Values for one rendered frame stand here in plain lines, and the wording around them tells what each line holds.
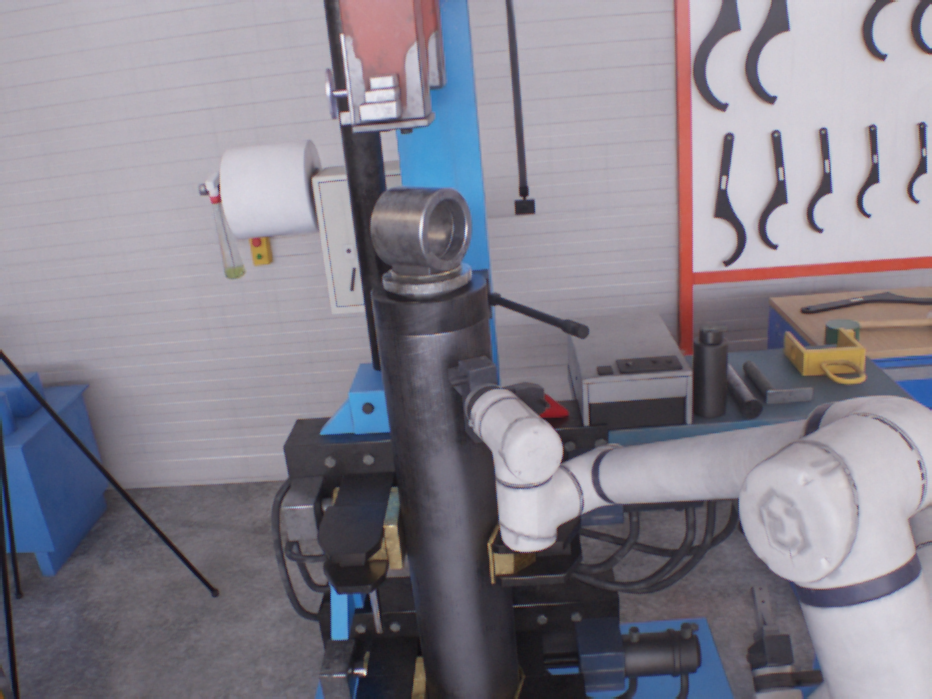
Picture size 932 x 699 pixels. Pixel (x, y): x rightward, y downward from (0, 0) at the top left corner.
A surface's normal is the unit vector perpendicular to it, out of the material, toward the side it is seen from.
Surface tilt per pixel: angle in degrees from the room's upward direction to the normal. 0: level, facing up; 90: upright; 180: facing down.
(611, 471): 66
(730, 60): 90
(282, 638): 0
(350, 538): 0
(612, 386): 90
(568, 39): 90
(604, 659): 90
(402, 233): 82
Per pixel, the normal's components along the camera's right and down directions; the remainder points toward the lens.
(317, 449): -0.04, 0.37
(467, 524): 0.26, 0.33
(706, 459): -0.89, -0.18
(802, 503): -0.83, 0.21
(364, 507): -0.10, -0.93
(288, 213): 0.00, 0.74
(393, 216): -0.57, -0.18
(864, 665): -0.60, 0.18
